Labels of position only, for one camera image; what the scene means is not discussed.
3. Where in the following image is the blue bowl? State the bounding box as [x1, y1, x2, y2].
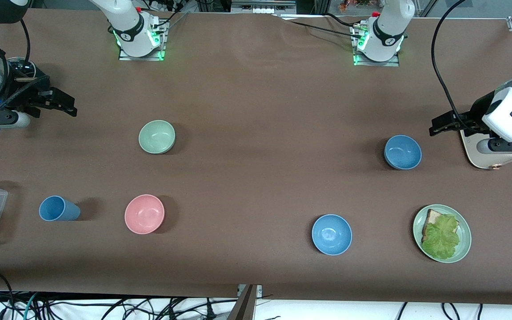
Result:
[384, 135, 422, 170]
[312, 214, 353, 256]

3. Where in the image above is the green bowl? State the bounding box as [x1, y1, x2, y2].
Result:
[138, 120, 176, 155]

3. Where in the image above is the pink bowl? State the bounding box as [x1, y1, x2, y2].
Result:
[124, 194, 166, 235]

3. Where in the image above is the beige flat device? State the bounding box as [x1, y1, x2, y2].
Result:
[459, 128, 512, 170]

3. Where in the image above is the toasted bread slice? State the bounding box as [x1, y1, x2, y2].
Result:
[421, 209, 460, 243]

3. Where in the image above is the blue cup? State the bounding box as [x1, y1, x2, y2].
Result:
[39, 196, 81, 222]

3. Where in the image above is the green lettuce leaf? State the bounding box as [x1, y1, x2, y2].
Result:
[421, 214, 461, 260]

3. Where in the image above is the green plate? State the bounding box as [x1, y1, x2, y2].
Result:
[412, 204, 472, 264]

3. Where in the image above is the white power strip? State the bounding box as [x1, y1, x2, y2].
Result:
[140, 0, 183, 13]

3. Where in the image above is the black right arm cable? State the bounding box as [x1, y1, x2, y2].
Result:
[18, 18, 32, 67]

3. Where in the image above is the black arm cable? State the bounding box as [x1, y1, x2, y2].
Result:
[431, 0, 472, 132]
[18, 18, 32, 67]

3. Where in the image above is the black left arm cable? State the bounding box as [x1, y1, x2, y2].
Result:
[431, 0, 472, 132]

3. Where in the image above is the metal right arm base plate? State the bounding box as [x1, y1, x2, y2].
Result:
[118, 27, 168, 62]

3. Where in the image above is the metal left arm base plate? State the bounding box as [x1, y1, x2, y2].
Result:
[352, 24, 400, 68]

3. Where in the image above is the black cable on table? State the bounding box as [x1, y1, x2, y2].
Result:
[278, 12, 365, 37]

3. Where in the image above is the teal floor cable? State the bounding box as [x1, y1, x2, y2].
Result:
[23, 292, 41, 320]

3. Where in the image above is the metal table bracket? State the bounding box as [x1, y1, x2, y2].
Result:
[227, 284, 264, 320]

